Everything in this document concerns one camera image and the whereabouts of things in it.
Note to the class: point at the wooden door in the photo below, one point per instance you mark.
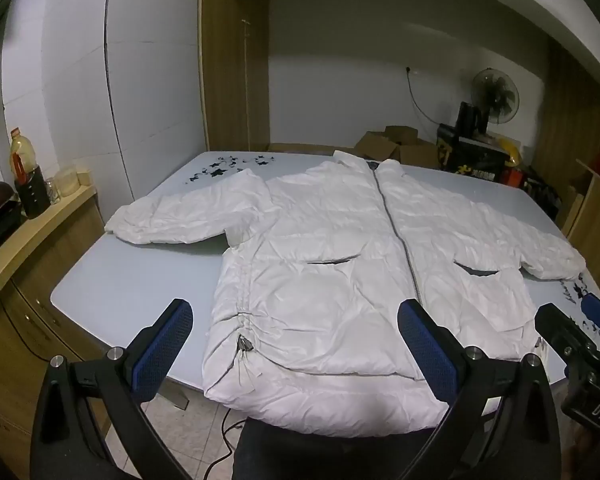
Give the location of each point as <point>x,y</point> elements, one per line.
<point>569,125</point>

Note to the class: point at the person's dark clothing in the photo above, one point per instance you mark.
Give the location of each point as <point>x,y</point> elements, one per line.
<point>330,460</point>

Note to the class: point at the dark jar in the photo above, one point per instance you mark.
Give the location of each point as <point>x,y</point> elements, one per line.
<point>32,195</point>

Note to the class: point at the white puffer jacket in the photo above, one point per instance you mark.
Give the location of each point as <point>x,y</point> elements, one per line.
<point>330,280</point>

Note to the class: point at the light wooden cabinet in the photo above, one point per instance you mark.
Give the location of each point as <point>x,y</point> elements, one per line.
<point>597,225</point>

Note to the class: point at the orange box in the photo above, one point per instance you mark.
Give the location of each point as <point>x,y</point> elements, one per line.
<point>514,177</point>

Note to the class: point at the wooden counter cabinet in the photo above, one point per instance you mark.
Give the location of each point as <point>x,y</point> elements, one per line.
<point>25,320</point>

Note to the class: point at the black yellow printed box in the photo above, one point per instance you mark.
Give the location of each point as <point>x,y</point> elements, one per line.
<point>472,157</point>

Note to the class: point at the wooden wardrobe panel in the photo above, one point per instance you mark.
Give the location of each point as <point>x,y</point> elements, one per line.
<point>235,60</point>

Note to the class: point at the open cardboard box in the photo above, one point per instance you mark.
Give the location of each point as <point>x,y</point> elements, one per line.
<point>419,156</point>
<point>377,144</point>

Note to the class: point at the yellow helmet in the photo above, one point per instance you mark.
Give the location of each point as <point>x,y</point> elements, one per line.
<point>510,150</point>

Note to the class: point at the cooking oil bottle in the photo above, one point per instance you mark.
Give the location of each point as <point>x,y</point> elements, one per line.
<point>21,157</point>

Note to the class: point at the clear glass jar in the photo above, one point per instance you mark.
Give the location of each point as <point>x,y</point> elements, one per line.
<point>53,191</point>

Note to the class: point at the electric standing fan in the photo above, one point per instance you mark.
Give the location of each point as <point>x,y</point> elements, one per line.
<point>494,92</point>

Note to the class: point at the small beige box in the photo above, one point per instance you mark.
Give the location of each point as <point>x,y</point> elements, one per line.
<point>85,176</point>

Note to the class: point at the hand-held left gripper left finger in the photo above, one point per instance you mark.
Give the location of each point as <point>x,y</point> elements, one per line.
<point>164,352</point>

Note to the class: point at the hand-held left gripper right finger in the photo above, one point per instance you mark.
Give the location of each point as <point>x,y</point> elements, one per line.
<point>424,355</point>

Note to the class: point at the pale plastic container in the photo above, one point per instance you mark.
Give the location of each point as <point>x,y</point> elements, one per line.
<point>69,180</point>

